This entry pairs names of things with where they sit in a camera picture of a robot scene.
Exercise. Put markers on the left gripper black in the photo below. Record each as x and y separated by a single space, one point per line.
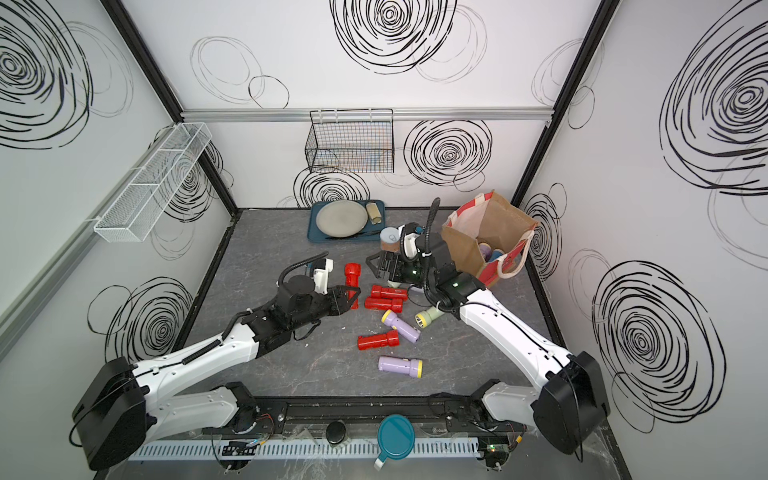
338 298

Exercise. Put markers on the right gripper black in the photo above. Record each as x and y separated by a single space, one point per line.
395 260

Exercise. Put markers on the red flashlight diagonal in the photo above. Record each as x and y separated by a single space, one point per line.
352 272

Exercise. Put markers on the red flashlight top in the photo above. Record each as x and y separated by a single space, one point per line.
390 293

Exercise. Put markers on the red flashlight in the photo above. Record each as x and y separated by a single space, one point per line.
384 304
385 340
390 293

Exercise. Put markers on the purple flashlight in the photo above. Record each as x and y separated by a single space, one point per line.
411 367
392 320
485 250

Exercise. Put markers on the brown jute tote bag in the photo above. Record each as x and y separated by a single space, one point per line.
489 218

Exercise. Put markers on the blue flashlight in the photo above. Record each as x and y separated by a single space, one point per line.
496 253

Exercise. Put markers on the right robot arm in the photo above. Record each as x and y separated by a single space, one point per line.
566 399

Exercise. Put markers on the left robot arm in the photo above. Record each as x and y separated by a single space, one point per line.
128 404

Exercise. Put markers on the small orange can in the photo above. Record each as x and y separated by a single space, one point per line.
390 239

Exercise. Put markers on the dark teal tray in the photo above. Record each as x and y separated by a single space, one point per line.
369 233

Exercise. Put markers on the light green flashlight lower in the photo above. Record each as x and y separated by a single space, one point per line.
427 317

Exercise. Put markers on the red flashlight bottom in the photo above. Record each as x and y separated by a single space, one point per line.
385 340

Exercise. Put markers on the grey round plate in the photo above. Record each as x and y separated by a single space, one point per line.
341 219

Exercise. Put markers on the purple flashlight bottom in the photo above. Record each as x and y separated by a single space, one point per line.
411 367

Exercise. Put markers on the black round knob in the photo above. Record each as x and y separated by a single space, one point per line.
336 433

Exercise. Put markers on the teal round lid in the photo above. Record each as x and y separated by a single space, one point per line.
395 438

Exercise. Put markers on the black wire wall basket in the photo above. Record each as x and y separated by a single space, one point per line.
357 140

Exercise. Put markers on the white slotted cable duct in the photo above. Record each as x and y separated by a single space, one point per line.
302 449

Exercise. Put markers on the white wire wall shelf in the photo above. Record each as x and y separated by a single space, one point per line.
169 182

